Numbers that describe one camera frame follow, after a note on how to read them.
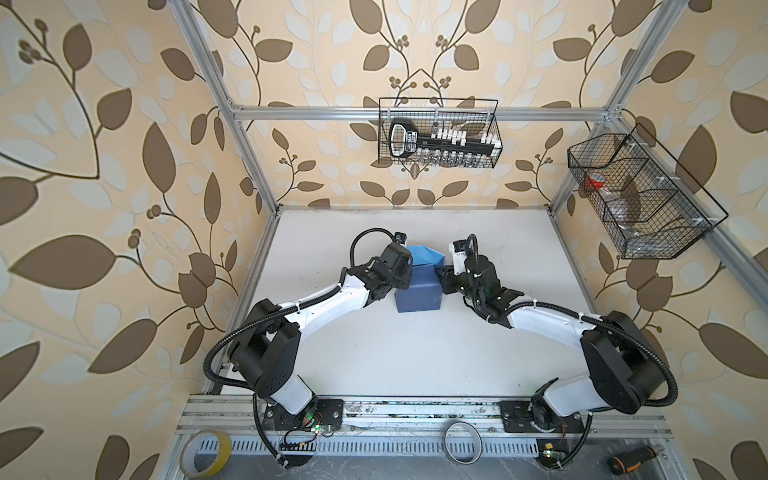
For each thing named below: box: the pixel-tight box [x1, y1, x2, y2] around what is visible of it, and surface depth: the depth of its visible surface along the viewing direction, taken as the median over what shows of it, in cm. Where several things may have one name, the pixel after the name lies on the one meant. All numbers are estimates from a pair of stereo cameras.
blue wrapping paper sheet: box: [394, 245, 446, 313], surface depth 90 cm
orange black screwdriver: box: [607, 446, 657, 475], surface depth 68 cm
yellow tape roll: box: [179, 429, 232, 479], surface depth 70 cm
